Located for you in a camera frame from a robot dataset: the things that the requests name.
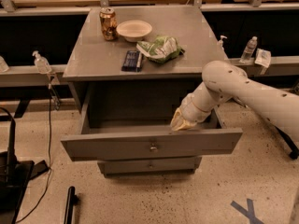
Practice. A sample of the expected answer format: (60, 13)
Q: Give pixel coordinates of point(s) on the white paper packet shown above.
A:
(263, 57)

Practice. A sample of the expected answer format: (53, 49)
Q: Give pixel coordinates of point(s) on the black stand base left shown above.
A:
(14, 175)

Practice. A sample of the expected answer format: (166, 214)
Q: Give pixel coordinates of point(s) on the black bar on floor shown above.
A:
(71, 201)

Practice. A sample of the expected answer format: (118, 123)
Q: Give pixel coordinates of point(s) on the green chip bag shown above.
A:
(161, 50)

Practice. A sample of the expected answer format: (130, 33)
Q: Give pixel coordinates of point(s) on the small white pump bottle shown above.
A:
(221, 41)

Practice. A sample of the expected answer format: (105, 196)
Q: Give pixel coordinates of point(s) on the clear sanitizer pump bottle left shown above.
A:
(41, 63)

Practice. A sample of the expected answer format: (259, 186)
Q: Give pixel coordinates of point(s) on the clear plastic water bottle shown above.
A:
(249, 49)

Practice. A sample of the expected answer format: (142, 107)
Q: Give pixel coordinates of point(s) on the grey drawer cabinet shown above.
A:
(94, 59)

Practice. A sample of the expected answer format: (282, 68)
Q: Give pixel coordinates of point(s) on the grey bottom drawer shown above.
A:
(148, 166)

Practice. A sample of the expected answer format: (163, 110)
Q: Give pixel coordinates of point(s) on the dark blue snack bar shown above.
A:
(132, 61)

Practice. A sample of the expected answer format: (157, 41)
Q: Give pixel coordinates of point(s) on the clear bottle far left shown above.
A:
(3, 65)

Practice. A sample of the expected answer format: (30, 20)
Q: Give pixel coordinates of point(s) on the grey metal rail shelf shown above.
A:
(283, 67)

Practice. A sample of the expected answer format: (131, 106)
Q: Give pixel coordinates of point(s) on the gold soda can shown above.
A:
(108, 23)

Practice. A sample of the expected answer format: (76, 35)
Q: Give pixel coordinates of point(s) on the grey top drawer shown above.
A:
(130, 120)

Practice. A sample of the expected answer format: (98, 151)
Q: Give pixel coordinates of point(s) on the black wheeled stand leg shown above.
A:
(294, 149)

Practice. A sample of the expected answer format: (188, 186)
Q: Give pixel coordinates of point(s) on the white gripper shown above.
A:
(193, 108)

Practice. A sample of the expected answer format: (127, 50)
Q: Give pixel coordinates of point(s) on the white paper bowl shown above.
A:
(134, 30)

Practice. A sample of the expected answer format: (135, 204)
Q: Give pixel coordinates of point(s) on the grey drawer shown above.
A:
(130, 120)
(148, 166)

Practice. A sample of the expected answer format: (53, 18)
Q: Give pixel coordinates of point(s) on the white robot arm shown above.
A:
(258, 183)

